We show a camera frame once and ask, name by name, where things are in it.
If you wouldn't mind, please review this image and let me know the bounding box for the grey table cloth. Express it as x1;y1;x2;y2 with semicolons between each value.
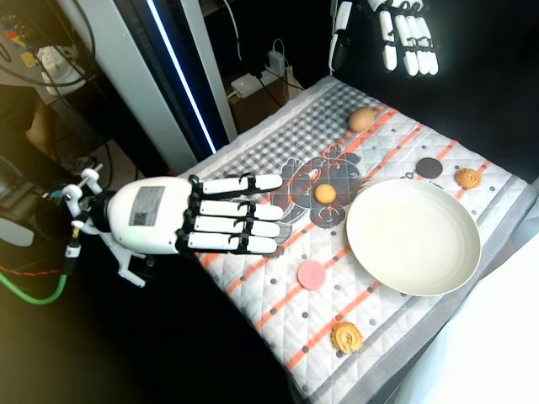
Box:
294;167;539;404

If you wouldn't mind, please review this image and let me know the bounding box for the pink round cookie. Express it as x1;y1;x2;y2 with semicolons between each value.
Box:
296;259;327;290

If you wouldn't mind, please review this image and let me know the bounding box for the cardboard box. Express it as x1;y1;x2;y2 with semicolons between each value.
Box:
227;75;305;136

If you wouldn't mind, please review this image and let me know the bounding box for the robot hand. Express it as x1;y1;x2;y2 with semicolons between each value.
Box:
328;0;440;77
99;173;285;290

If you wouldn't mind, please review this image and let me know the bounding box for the black round cookie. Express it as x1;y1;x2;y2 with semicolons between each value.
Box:
414;157;444;179

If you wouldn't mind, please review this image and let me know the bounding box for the grey metal frame column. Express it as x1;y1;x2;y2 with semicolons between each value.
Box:
56;0;239;166

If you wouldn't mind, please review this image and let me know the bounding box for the white power strip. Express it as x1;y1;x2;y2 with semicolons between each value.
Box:
35;45;88;96
230;72;271;99

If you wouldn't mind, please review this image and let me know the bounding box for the white charger adapter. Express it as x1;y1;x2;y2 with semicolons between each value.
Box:
267;38;288;73

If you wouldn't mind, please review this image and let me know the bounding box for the swirl butter cookie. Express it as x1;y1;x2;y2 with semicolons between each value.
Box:
329;321;365;354
453;167;483;190

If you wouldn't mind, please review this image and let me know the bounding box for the grey quilt with printed bear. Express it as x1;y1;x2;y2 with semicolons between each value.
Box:
179;75;530;401

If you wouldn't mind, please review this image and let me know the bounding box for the orange braided cable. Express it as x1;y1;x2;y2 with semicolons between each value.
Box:
0;263;65;277

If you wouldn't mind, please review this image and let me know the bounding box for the cream round plate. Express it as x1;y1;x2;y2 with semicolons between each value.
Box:
345;178;483;298

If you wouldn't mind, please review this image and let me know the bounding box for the blue light strip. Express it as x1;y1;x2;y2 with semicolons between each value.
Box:
145;0;218;155

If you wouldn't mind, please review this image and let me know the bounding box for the brown egg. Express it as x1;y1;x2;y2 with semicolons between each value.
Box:
347;106;376;132

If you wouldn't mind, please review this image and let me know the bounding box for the green cable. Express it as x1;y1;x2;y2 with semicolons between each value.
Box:
0;270;70;306

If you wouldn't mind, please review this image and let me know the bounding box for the round yellow cookie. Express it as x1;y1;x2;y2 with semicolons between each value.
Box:
314;183;338;206

